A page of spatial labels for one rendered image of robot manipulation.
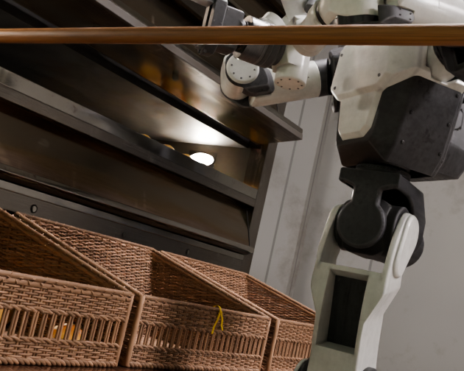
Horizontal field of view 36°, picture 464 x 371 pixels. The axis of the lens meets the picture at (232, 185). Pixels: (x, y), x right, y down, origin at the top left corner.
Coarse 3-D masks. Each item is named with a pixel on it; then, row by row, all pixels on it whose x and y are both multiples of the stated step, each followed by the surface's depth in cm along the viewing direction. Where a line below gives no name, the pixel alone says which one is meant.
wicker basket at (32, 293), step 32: (0, 224) 168; (0, 256) 166; (32, 256) 160; (64, 256) 155; (0, 288) 115; (32, 288) 121; (64, 288) 127; (96, 288) 134; (32, 320) 122; (64, 320) 128; (96, 320) 136; (0, 352) 117; (32, 352) 123; (64, 352) 129; (96, 352) 137
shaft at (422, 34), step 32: (0, 32) 147; (32, 32) 141; (64, 32) 136; (96, 32) 131; (128, 32) 127; (160, 32) 123; (192, 32) 119; (224, 32) 115; (256, 32) 112; (288, 32) 109; (320, 32) 106; (352, 32) 103; (384, 32) 100; (416, 32) 98; (448, 32) 95
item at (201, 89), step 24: (24, 0) 175; (48, 0) 174; (72, 0) 173; (96, 0) 173; (72, 24) 187; (120, 24) 185; (96, 48) 200; (120, 48) 199; (144, 48) 198; (168, 48) 198; (144, 72) 215; (168, 72) 214; (192, 72) 213; (192, 96) 233; (216, 96) 231; (216, 120) 255; (240, 120) 253; (264, 120) 251
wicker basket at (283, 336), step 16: (176, 256) 230; (208, 272) 246; (224, 272) 255; (240, 272) 265; (176, 288) 218; (224, 288) 209; (240, 288) 263; (256, 288) 265; (272, 288) 261; (256, 304) 263; (272, 304) 260; (288, 304) 256; (272, 320) 198; (288, 320) 201; (304, 320) 252; (272, 336) 197; (288, 336) 204; (304, 336) 211; (272, 352) 196; (288, 352) 252; (304, 352) 213; (272, 368) 197; (288, 368) 205
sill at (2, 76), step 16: (0, 80) 170; (16, 80) 174; (32, 96) 179; (48, 96) 183; (64, 112) 188; (80, 112) 193; (112, 128) 204; (128, 128) 210; (144, 144) 217; (160, 144) 223; (176, 160) 231; (192, 160) 238; (208, 176) 247; (224, 176) 255; (240, 192) 266; (256, 192) 275
